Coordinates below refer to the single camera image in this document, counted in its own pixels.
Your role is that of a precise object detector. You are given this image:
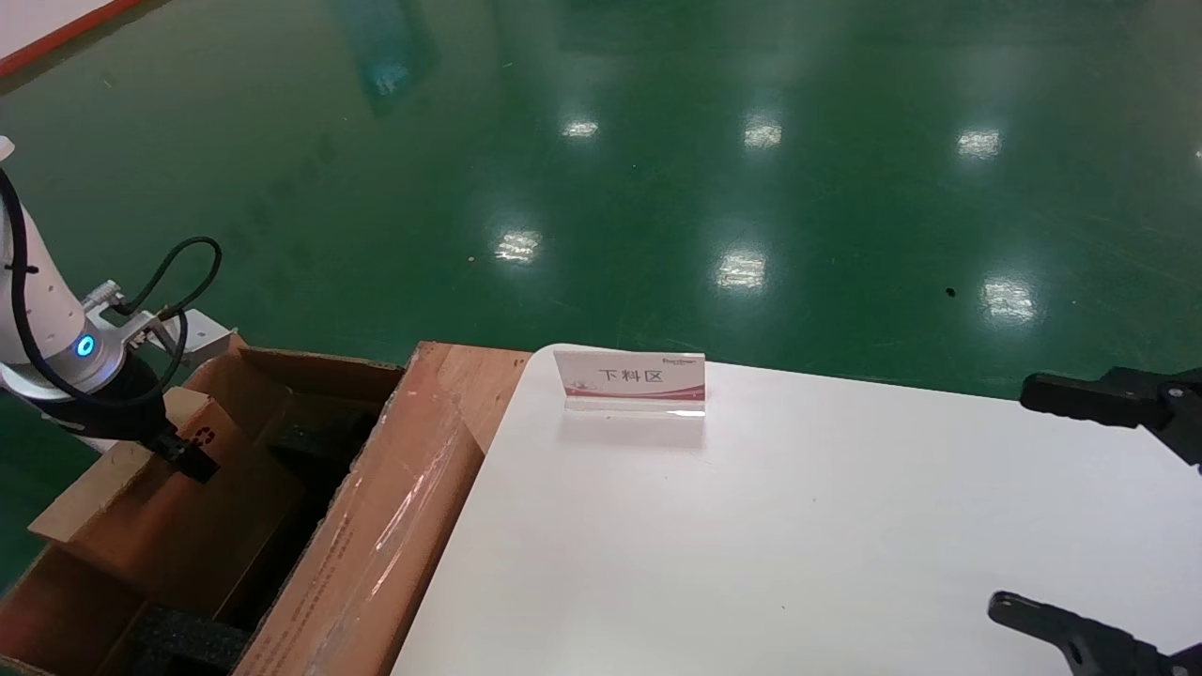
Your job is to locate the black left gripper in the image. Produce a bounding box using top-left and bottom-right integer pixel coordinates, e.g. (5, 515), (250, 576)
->
(33, 355), (222, 484)

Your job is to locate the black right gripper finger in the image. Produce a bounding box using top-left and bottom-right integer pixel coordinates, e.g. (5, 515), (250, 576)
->
(988, 591), (1202, 676)
(1021, 366), (1202, 468)

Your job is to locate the small cardboard box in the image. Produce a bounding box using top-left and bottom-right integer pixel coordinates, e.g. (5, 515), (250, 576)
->
(28, 355), (306, 621)

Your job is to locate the large cardboard box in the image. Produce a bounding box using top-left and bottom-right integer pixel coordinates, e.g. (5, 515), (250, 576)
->
(0, 341), (532, 676)

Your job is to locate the black foam insert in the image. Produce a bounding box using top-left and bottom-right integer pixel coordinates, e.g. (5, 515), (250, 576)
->
(268, 399), (381, 466)
(127, 606), (254, 676)

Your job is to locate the white acrylic sign with text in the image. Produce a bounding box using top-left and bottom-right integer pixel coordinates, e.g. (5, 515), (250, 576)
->
(552, 349), (707, 419)

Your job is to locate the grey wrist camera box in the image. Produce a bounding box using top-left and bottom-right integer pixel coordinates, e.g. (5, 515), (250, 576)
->
(122, 308), (236, 369)

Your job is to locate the silver camera mount bracket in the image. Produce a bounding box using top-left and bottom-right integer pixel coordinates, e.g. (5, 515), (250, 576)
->
(85, 280), (184, 353)

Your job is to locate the black looped cable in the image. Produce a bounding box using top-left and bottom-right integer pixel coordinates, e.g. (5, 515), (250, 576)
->
(115, 235), (224, 317)

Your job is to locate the black cable with yellow tag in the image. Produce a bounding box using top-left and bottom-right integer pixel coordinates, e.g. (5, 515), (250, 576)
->
(0, 167), (189, 410)

